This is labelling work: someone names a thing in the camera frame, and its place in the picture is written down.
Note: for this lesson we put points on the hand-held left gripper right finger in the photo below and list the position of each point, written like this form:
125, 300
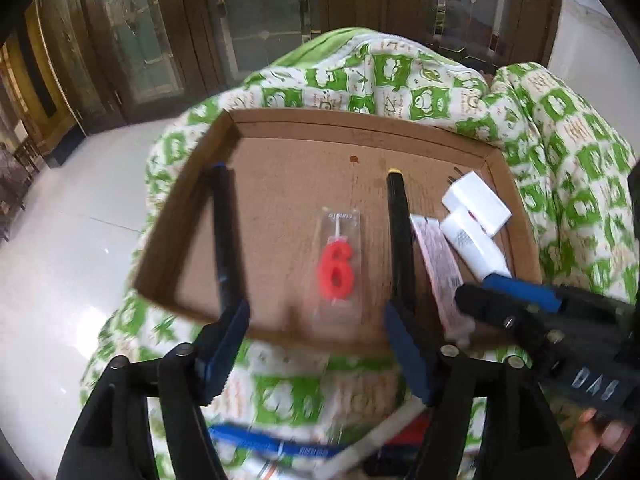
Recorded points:
406, 352

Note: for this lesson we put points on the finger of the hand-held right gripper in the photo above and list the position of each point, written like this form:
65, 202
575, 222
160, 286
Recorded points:
522, 292
492, 309

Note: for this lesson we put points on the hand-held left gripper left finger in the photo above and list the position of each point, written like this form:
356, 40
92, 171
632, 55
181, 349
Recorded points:
227, 340

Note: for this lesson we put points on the white tube with red label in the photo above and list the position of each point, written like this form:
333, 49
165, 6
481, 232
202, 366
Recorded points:
475, 247

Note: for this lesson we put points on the pink flowered tube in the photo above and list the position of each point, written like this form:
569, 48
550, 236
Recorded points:
440, 272

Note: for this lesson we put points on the slim black pen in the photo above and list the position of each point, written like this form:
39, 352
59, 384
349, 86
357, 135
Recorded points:
226, 240

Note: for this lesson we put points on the white charger plug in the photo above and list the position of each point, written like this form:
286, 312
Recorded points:
480, 200

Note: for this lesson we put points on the blue pen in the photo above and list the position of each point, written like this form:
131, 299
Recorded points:
265, 440

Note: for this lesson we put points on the red candle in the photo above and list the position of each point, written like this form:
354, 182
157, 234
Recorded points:
339, 267

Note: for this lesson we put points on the small white ointment tube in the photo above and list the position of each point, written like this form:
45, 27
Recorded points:
272, 470

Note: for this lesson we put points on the shallow cardboard tray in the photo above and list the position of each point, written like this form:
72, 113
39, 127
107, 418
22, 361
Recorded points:
295, 185

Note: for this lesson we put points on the person's right hand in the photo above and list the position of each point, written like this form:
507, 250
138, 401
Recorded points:
597, 437

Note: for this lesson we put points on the green printed blanket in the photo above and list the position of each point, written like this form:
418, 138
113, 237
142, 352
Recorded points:
575, 170

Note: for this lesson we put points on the wooden glass-panel doors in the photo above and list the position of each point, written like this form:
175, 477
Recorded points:
270, 20

